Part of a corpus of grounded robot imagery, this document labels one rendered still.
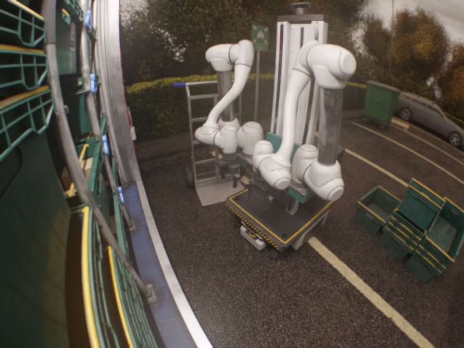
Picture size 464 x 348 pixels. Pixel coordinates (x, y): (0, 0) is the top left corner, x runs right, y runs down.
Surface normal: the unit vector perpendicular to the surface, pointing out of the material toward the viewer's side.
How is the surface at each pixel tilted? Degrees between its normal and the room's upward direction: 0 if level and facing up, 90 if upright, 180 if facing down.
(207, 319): 0
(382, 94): 94
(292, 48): 90
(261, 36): 90
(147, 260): 0
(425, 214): 76
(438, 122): 84
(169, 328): 0
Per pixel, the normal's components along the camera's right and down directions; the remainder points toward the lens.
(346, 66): 0.24, 0.43
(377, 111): -0.83, 0.35
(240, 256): 0.01, -0.84
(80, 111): 0.51, 0.47
